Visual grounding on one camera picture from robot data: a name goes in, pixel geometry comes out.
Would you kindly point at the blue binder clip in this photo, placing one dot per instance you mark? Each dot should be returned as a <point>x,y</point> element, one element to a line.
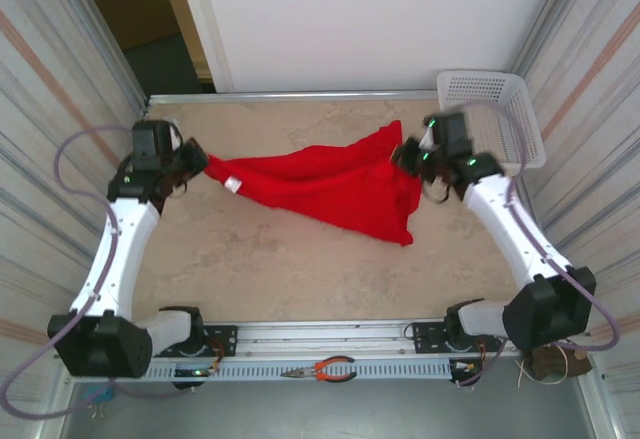
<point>102,396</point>

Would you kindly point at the aluminium mounting rail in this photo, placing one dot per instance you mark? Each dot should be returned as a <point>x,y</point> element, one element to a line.
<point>325,341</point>

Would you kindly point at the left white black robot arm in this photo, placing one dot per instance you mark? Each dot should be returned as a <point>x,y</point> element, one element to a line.
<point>120,249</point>

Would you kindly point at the aluminium rear frame bar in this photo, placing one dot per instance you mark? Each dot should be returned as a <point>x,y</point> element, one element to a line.
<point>300,96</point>

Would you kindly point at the small circuit board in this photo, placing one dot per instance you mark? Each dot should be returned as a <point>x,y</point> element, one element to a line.
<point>467,366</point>
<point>192,372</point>

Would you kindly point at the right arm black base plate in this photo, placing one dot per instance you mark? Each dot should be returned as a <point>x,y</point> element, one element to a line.
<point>425,341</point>

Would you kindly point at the white plastic mesh basket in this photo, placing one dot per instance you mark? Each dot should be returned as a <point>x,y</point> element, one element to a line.
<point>500,94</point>

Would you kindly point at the red t-shirt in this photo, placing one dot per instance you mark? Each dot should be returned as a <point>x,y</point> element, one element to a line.
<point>325,179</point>

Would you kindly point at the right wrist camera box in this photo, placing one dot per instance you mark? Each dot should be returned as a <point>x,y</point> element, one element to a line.
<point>427,138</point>

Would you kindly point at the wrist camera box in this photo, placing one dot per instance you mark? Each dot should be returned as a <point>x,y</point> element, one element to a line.
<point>175,131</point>
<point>427,138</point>

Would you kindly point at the cream door frame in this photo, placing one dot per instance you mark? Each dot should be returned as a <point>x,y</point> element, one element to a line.
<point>200,34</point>

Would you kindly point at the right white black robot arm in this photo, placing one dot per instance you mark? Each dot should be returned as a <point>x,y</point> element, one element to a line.
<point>505,224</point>

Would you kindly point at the brown cloth bag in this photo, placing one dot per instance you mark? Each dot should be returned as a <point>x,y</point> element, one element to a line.
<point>555,366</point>

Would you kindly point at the round cork tag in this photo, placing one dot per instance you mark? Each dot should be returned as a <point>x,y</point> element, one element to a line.
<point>580,354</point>

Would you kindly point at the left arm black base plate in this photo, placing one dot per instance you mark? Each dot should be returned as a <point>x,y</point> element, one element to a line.
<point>227,341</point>

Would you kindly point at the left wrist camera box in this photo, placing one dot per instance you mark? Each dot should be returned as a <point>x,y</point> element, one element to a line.
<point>175,131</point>

